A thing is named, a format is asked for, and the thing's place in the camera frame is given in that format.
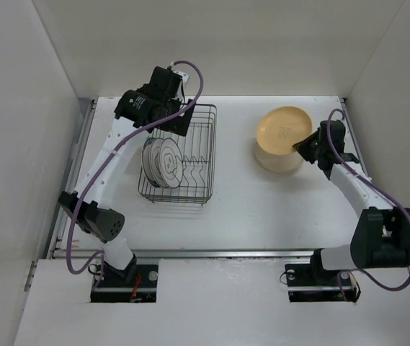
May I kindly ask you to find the cream white plate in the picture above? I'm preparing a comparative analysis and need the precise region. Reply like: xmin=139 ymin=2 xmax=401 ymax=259
xmin=254 ymin=143 xmax=303 ymax=174

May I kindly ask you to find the white black-rimmed plate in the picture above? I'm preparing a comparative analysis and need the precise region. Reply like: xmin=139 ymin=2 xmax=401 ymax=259
xmin=150 ymin=138 xmax=167 ymax=188
xmin=159 ymin=138 xmax=184 ymax=189

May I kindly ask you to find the yellow plate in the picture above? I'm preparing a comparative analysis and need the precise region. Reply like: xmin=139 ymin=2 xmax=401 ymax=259
xmin=256 ymin=106 xmax=313 ymax=156

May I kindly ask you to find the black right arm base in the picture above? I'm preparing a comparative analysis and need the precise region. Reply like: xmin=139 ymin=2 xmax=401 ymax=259
xmin=283 ymin=263 xmax=362 ymax=303

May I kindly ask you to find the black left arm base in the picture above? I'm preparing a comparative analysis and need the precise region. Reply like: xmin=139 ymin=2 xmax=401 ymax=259
xmin=88 ymin=259 xmax=159 ymax=303

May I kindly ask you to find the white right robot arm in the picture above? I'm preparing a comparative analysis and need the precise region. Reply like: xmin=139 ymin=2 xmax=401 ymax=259
xmin=293 ymin=120 xmax=410 ymax=284

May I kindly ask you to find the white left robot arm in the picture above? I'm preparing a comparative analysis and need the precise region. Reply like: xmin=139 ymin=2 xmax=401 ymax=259
xmin=58 ymin=60 xmax=198 ymax=286

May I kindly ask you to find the white green-rimmed plate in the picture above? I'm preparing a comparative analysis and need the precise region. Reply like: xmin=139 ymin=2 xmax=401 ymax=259
xmin=141 ymin=138 xmax=156 ymax=185

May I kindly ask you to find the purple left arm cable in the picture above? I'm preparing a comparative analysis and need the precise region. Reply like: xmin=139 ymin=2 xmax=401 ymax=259
xmin=66 ymin=60 xmax=205 ymax=276

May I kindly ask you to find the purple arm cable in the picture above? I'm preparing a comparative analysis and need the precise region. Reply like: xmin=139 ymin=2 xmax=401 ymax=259
xmin=326 ymin=109 xmax=410 ymax=293
xmin=66 ymin=60 xmax=205 ymax=276

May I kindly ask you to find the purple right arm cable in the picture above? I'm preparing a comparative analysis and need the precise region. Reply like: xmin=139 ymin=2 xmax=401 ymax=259
xmin=326 ymin=109 xmax=410 ymax=293

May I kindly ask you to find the grey wire dish rack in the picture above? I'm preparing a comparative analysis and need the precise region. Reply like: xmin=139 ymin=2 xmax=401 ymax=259
xmin=138 ymin=104 xmax=217 ymax=205

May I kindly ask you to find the aluminium rail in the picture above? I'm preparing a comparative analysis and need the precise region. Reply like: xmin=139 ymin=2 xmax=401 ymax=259
xmin=44 ymin=248 xmax=371 ymax=260

